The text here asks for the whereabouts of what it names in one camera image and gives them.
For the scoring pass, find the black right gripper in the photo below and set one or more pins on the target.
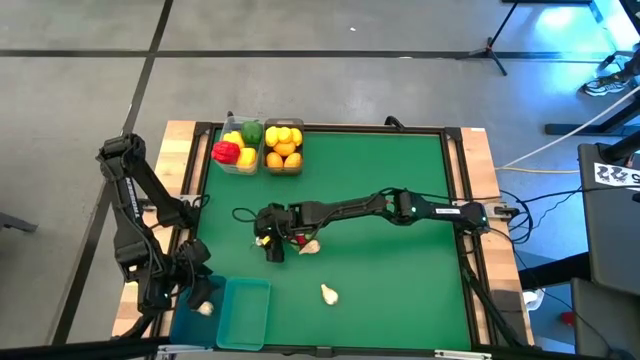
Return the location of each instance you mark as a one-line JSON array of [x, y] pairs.
[[282, 222]]

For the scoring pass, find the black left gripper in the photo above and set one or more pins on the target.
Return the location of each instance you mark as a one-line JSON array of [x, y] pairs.
[[190, 260]]

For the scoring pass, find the round white garlic bulb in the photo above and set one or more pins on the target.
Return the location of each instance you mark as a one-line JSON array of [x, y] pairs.
[[205, 308]]

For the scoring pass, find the small garlic bulb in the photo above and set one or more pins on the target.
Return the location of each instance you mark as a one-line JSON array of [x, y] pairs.
[[258, 242]]

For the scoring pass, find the red chili pepper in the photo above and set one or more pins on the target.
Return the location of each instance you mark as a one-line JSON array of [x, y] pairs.
[[300, 241]]

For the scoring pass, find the clear container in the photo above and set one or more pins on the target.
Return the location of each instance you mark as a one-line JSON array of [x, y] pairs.
[[284, 172]]

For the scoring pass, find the yellow bell pepper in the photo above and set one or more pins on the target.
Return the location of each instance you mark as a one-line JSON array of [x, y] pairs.
[[233, 139], [247, 157]]

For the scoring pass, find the red bell pepper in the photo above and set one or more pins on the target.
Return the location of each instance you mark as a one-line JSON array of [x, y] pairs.
[[226, 152]]

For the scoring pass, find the yellow lemon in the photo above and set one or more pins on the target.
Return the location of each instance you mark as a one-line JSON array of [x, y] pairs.
[[297, 136], [284, 134], [271, 136]]

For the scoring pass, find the green bell pepper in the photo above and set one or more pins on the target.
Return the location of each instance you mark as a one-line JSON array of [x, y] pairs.
[[252, 132]]

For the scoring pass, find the clear plastic basket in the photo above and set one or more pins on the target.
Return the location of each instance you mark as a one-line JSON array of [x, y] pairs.
[[227, 126]]

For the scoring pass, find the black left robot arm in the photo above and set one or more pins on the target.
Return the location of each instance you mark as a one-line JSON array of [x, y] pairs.
[[131, 210]]

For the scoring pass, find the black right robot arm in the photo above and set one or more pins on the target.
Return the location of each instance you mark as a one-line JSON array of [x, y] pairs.
[[350, 207]]

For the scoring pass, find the green chili pepper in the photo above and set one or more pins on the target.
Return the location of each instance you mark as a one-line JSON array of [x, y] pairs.
[[311, 236]]

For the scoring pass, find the garlic bulb with stem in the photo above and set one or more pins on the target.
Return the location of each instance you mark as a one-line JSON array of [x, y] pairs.
[[328, 294], [310, 246]]

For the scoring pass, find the blue plastic basket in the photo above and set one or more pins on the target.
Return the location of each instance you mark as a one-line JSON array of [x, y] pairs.
[[190, 330]]

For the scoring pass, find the teal plastic basket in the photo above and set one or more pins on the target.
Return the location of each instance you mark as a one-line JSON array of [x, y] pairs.
[[245, 320]]

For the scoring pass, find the black crossbar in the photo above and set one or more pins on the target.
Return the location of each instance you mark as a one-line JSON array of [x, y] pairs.
[[75, 352]]

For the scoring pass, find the green table mat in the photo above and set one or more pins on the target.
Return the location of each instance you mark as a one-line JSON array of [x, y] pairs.
[[400, 300]]

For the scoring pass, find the grey chair leg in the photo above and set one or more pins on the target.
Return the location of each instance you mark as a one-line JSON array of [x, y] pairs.
[[15, 222]]

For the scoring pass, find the small white object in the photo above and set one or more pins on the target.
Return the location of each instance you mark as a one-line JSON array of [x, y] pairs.
[[532, 298]]

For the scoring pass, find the dark beam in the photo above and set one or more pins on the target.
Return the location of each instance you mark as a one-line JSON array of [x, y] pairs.
[[550, 272]]

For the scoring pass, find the black tripod stand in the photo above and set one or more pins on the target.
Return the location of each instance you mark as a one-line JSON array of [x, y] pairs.
[[487, 49]]

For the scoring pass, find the black desk foot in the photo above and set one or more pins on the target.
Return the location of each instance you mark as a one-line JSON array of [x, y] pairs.
[[555, 129]]

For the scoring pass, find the small red object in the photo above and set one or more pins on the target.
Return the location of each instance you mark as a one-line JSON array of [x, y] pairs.
[[567, 318]]

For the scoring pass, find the grey box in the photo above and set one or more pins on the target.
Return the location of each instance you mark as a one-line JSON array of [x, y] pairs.
[[605, 320]]

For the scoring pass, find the white printed label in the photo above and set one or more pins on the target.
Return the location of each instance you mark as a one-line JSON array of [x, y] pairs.
[[615, 175]]

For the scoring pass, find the person's shoe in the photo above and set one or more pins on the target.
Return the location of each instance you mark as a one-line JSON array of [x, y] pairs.
[[602, 87]]

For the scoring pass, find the black pole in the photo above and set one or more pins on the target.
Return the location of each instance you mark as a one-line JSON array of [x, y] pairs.
[[622, 146]]

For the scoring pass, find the person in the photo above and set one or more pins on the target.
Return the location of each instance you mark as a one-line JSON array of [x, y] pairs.
[[632, 64]]

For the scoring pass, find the silver metal bracket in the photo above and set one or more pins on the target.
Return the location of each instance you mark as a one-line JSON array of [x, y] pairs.
[[177, 350], [462, 355]]

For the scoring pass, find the black table frame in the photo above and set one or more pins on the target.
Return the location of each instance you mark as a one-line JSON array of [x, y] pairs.
[[350, 128]]

